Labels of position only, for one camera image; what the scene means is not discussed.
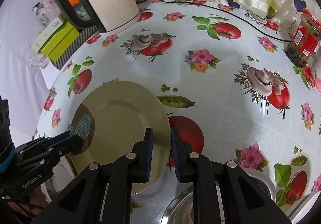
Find stainless steel bowl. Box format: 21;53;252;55
160;167;276;224

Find lime green box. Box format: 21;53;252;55
40;21;79;62

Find white yogurt tub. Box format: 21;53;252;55
309;44;320;78

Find red label sauce jar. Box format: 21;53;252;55
286;8;320;68

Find glass jar black lid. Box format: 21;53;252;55
31;2;54;27

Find person's left hand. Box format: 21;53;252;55
7;186;48;216

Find large beige plate front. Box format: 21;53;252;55
70;81;170;195

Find floral vinyl tablecloth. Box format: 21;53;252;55
36;2;320;223

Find white bowl blue stripes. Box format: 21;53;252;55
281;191;320;224

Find chevron patterned tray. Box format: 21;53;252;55
52;27;98;70

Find black power cable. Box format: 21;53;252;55
135;0;292;43

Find white green slim box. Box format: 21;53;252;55
30;13;65;52

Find clear glass mug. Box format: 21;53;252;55
27;49;50;69

